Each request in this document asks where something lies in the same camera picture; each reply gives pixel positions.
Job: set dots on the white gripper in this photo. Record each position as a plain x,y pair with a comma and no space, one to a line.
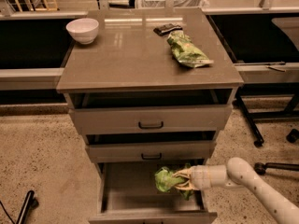
196,176

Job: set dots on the green rice chip bag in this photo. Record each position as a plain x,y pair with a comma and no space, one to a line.
165,182

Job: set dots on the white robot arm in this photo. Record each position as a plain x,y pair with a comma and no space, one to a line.
237,172

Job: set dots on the bottom grey drawer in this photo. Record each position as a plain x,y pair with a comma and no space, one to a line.
128,195

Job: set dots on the grey drawer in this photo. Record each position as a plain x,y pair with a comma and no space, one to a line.
128,195
168,119
151,151

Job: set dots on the top grey drawer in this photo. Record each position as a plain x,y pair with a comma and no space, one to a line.
168,119

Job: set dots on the middle grey drawer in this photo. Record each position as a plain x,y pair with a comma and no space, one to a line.
151,151

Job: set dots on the grey drawer cabinet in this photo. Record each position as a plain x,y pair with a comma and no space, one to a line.
128,65

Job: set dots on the green chip bag on counter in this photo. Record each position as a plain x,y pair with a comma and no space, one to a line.
185,52

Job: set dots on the black chair caster leg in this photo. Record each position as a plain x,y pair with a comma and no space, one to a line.
260,168

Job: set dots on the black caster wheel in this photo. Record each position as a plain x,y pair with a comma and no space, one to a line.
293,136

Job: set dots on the dark snack packet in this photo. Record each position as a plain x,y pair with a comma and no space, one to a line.
166,29

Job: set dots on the black stand leg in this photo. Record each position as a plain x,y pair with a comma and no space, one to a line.
30,202

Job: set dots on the white ceramic bowl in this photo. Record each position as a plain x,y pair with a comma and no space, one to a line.
83,30

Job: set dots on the black table leg frame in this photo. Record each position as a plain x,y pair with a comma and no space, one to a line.
287,113

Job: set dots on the white wire basket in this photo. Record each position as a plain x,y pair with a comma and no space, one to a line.
171,3

